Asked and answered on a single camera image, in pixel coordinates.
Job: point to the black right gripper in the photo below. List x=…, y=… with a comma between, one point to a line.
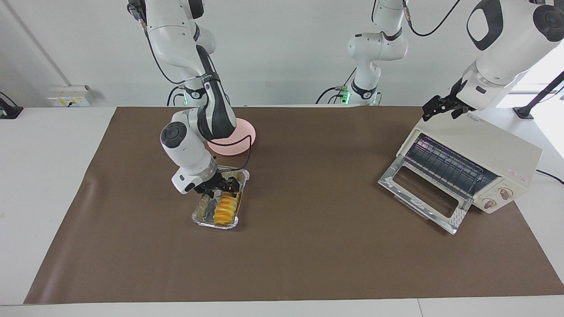
x=210, y=182

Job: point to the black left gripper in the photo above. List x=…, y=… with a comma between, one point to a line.
x=456, y=94

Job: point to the yellow sliced bread loaf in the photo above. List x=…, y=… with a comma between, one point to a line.
x=224, y=211

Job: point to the aluminium foil tray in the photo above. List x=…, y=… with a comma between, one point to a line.
x=202, y=215

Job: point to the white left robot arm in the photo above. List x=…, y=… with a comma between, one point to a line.
x=506, y=44

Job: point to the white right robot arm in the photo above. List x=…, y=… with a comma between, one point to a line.
x=185, y=145

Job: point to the white toaster oven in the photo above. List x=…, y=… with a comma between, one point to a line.
x=493, y=145

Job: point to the glass oven door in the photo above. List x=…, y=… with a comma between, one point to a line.
x=423, y=193

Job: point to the beige oven knob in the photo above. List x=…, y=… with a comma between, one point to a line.
x=489, y=203
x=505, y=192

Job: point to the pink round plate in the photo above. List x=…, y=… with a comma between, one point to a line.
x=244, y=130

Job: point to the brown table mat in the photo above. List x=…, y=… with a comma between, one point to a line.
x=308, y=246

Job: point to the black camera stand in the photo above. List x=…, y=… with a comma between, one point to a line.
x=9, y=112
x=523, y=112

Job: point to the white wall outlet box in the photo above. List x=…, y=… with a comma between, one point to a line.
x=70, y=94

